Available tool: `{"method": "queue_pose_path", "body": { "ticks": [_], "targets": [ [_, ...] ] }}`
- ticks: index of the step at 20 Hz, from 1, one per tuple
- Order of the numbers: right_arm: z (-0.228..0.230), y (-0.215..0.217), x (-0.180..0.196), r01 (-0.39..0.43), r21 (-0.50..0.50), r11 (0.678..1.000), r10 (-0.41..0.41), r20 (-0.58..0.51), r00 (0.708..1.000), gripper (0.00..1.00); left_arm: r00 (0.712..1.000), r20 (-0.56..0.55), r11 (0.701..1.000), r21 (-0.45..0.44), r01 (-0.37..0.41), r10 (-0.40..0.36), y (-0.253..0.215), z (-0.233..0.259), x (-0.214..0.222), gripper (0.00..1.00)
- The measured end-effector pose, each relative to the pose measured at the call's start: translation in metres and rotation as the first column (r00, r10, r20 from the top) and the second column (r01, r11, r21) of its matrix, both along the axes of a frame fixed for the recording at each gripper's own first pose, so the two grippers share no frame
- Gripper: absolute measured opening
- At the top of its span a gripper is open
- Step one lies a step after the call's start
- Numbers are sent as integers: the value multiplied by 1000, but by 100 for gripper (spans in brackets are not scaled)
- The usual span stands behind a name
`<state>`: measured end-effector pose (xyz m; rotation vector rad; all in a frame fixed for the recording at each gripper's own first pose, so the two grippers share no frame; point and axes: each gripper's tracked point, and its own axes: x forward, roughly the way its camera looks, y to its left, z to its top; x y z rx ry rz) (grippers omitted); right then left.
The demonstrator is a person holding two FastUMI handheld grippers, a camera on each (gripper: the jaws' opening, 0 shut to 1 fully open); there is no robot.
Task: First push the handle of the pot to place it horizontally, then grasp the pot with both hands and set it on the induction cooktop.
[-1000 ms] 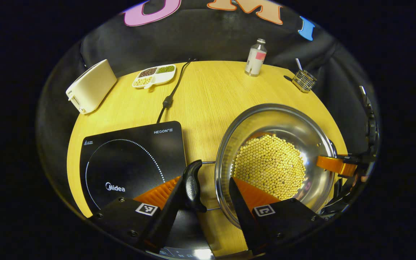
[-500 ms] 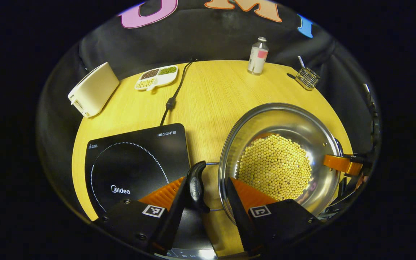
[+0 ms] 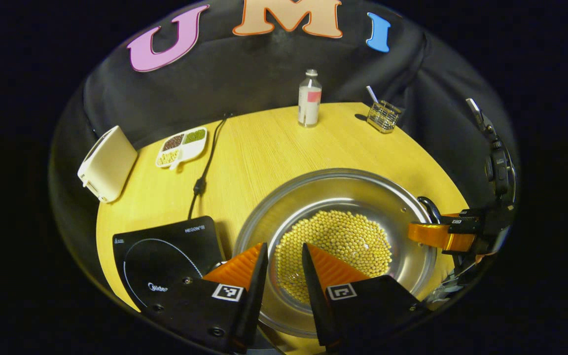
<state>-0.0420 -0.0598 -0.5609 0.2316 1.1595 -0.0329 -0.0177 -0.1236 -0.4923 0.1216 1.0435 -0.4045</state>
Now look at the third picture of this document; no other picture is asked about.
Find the clear bottle with pink label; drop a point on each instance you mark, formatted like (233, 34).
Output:
(309, 101)

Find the white divided bean dish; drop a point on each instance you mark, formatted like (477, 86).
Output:
(183, 148)

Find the stainless steel pot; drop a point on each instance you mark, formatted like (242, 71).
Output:
(338, 190)

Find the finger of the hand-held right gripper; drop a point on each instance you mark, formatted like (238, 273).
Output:
(471, 213)
(437, 235)

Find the pale paper clutter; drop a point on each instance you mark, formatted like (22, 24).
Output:
(449, 286)

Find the black induction cooktop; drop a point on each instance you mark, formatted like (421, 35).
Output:
(165, 256)

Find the white toaster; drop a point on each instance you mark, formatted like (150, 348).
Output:
(109, 165)

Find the striped straw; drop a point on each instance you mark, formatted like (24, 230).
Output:
(372, 93)

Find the pile of yellow soybeans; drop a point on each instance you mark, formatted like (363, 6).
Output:
(343, 236)

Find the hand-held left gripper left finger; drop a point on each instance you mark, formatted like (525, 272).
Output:
(254, 296)

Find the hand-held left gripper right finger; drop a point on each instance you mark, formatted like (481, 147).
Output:
(313, 296)

